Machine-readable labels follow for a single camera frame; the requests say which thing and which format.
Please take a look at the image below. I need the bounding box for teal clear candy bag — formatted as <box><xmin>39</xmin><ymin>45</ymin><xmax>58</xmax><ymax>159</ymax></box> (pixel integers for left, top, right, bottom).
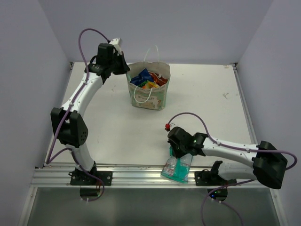
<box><xmin>160</xmin><ymin>147</ymin><xmax>193</xmax><ymax>184</ymax></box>

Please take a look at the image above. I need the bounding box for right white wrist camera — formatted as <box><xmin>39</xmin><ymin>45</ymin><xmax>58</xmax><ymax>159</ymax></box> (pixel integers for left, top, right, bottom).
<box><xmin>165</xmin><ymin>122</ymin><xmax>175</xmax><ymax>132</ymax></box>

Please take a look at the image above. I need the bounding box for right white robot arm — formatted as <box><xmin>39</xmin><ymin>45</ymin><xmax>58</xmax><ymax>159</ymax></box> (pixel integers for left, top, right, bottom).
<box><xmin>167</xmin><ymin>127</ymin><xmax>288</xmax><ymax>189</ymax></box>

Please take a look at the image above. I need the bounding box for red Doritos chip bag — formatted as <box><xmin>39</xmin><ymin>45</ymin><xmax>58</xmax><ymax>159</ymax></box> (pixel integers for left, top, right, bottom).
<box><xmin>149</xmin><ymin>72</ymin><xmax>168</xmax><ymax>87</ymax></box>

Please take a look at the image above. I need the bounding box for orange snack packet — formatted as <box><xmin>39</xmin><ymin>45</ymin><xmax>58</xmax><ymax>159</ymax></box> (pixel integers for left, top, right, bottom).
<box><xmin>141</xmin><ymin>81</ymin><xmax>160</xmax><ymax>89</ymax></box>

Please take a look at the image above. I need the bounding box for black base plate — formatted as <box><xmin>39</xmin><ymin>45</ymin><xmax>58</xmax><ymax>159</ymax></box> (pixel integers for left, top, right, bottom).
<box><xmin>68</xmin><ymin>169</ymin><xmax>113</xmax><ymax>186</ymax></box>
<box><xmin>194</xmin><ymin>169</ymin><xmax>237</xmax><ymax>186</ymax></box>

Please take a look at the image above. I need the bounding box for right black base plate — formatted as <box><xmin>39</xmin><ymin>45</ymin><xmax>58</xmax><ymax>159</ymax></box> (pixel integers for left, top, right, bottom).
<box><xmin>194</xmin><ymin>169</ymin><xmax>237</xmax><ymax>186</ymax></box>

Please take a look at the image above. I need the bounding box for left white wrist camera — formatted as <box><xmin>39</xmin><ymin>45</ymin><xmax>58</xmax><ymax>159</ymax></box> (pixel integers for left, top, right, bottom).
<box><xmin>109</xmin><ymin>38</ymin><xmax>122</xmax><ymax>56</ymax></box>

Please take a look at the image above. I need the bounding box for green patterned paper bag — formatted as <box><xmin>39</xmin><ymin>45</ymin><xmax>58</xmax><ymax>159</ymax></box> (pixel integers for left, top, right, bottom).
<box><xmin>126</xmin><ymin>51</ymin><xmax>171</xmax><ymax>111</ymax></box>

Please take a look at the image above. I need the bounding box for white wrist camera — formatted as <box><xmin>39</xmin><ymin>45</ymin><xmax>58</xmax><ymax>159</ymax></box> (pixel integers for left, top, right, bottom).
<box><xmin>165</xmin><ymin>122</ymin><xmax>175</xmax><ymax>132</ymax></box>
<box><xmin>109</xmin><ymin>38</ymin><xmax>122</xmax><ymax>56</ymax></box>

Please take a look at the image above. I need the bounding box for blue Burts crisps bag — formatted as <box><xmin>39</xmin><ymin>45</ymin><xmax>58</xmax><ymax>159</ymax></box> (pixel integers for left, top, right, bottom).
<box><xmin>130</xmin><ymin>68</ymin><xmax>154</xmax><ymax>87</ymax></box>

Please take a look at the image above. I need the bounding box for aluminium front rail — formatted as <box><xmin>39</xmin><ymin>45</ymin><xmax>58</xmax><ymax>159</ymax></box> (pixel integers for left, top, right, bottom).
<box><xmin>30</xmin><ymin>164</ymin><xmax>278</xmax><ymax>188</ymax></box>

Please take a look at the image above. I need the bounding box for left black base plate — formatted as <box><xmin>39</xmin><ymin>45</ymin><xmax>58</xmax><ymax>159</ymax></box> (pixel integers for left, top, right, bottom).
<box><xmin>68</xmin><ymin>169</ymin><xmax>113</xmax><ymax>186</ymax></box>

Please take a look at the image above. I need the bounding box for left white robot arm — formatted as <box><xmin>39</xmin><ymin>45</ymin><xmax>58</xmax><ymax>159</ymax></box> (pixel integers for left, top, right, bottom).
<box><xmin>51</xmin><ymin>38</ymin><xmax>129</xmax><ymax>185</ymax></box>

